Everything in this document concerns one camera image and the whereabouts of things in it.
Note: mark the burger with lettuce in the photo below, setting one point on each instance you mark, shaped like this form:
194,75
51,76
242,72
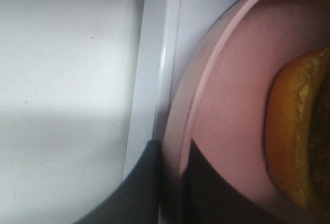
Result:
297,131

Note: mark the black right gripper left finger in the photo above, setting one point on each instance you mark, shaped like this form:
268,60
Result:
136,200

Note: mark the pink round plate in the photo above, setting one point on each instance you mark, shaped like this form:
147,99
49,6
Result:
224,91

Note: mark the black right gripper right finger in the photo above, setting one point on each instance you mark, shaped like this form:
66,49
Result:
229,184

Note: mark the white microwave oven body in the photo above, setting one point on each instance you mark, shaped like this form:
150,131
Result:
171,31

